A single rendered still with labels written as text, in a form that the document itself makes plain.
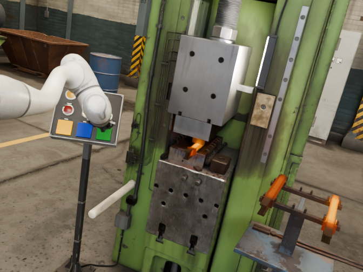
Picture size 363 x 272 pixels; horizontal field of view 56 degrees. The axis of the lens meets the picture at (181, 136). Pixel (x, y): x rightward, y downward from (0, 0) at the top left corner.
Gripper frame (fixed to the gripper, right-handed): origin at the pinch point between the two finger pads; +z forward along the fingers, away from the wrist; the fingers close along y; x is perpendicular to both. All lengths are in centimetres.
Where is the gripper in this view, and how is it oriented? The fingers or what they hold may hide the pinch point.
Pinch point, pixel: (102, 127)
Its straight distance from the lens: 168.0
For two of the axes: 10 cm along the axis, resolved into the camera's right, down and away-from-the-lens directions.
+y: 9.8, 1.4, 1.4
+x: 1.1, -9.7, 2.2
